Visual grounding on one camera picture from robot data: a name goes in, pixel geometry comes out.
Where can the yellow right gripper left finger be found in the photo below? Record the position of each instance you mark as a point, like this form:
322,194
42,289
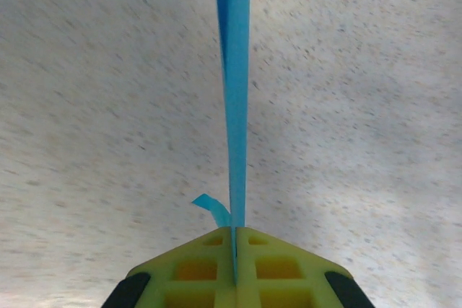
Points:
223,286

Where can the blue paper sheet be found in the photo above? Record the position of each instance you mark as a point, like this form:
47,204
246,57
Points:
236,106

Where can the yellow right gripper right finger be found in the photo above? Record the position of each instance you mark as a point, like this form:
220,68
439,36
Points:
247,286

